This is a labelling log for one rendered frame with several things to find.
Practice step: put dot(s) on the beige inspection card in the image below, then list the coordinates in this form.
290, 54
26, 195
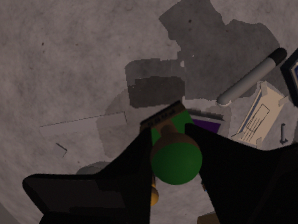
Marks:
261, 116

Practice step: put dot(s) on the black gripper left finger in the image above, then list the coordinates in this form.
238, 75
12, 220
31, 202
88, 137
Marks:
121, 190

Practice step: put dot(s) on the grey cup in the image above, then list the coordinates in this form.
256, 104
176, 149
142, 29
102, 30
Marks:
88, 171

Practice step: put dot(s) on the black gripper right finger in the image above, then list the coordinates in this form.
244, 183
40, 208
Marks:
239, 179

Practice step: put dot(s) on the orange rubber stamp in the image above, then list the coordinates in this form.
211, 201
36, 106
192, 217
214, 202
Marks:
154, 197

